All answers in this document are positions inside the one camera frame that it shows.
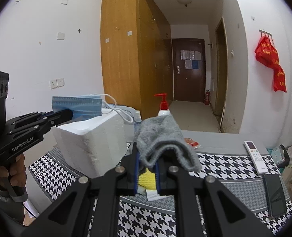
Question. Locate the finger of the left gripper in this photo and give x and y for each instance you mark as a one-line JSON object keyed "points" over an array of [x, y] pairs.
{"points": [[47, 114], [60, 117]]}

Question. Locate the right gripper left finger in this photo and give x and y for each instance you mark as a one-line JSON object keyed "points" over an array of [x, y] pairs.
{"points": [[89, 207]]}

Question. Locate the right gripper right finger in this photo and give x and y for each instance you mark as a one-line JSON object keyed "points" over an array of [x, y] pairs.
{"points": [[205, 207]]}

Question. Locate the blue surgical face mask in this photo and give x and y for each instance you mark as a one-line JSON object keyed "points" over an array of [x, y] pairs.
{"points": [[86, 107]]}

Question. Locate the yellow sponge cloth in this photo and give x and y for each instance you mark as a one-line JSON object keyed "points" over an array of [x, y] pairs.
{"points": [[148, 180]]}

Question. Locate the grey knitted sock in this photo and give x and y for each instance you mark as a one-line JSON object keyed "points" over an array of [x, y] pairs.
{"points": [[159, 134]]}

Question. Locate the person's left hand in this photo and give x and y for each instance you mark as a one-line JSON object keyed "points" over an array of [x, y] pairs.
{"points": [[17, 172]]}

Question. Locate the white styrofoam box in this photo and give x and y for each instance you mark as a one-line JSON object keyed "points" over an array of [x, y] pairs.
{"points": [[93, 146]]}

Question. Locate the black smartphone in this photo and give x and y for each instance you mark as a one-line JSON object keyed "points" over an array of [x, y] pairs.
{"points": [[274, 195]]}

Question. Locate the white remote control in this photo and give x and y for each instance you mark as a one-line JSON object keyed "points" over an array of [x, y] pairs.
{"points": [[256, 157]]}

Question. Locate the white paper piece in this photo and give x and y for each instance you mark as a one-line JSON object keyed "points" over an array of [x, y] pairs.
{"points": [[152, 195]]}

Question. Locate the houndstooth table mat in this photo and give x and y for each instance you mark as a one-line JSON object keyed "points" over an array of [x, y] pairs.
{"points": [[149, 214]]}

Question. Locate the red snack packet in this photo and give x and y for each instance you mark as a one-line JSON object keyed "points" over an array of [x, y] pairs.
{"points": [[192, 143]]}

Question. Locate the blue spray bottle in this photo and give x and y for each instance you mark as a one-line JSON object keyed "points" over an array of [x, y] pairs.
{"points": [[137, 121]]}

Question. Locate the wooden wardrobe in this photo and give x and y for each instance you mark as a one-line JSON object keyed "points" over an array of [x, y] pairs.
{"points": [[136, 53]]}

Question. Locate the red pump lotion bottle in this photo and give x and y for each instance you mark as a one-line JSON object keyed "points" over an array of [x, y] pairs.
{"points": [[164, 105]]}

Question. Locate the red fire extinguisher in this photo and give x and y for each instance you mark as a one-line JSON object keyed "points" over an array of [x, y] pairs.
{"points": [[207, 97]]}

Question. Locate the dark brown entrance door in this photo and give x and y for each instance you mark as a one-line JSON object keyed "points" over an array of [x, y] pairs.
{"points": [[189, 69]]}

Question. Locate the red plastic bag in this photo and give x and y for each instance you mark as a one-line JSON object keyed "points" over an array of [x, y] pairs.
{"points": [[267, 54]]}

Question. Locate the ceiling lamp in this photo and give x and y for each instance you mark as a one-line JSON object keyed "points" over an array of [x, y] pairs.
{"points": [[185, 2]]}

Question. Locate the white wall socket pair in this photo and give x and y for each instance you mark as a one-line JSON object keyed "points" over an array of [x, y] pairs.
{"points": [[57, 83]]}

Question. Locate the white wall switch plate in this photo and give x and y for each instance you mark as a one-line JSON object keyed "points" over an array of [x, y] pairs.
{"points": [[60, 36]]}

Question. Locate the wooden side door frame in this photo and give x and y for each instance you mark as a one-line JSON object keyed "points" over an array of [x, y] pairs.
{"points": [[222, 71]]}

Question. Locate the wall coat hook rack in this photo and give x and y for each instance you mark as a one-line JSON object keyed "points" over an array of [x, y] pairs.
{"points": [[265, 33]]}

